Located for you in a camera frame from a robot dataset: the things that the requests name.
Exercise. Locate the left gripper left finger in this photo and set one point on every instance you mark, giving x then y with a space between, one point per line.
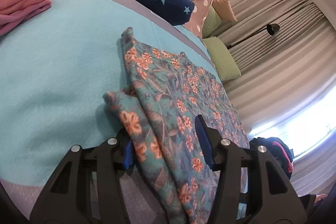
85 186

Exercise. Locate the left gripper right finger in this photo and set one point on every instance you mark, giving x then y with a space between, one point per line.
252 187

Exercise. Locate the floral teal orange garment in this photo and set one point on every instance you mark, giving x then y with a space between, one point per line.
165 92

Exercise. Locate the pink folded clothes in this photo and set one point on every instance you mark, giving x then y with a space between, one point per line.
14 12

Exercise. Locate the blue and grey bedspread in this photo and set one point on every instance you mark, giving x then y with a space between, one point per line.
55 68

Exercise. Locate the near green cushion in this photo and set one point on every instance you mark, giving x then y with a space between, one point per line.
224 63

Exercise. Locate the green cushion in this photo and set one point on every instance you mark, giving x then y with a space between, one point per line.
211 23
224 63

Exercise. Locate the grey striped curtain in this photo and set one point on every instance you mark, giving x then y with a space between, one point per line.
287 83

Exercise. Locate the black floor lamp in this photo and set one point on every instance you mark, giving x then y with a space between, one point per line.
271 29

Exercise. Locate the far green cushion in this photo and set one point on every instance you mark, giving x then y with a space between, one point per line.
211 23

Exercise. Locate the tan cushion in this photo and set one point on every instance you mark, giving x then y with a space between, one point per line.
224 10

